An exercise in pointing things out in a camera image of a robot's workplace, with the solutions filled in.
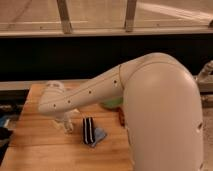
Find small white plastic bottle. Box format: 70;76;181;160
53;113;74;134

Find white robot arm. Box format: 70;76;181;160
38;53;204;171

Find green object under arm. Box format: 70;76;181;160
100;97;123;110

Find dark items at left edge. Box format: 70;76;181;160
0;106;12;160

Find right metal frame post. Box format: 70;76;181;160
124;0;137;32

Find metal frame post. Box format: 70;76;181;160
56;0;72;34
124;0;137;32

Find left metal frame post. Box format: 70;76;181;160
56;0;72;34

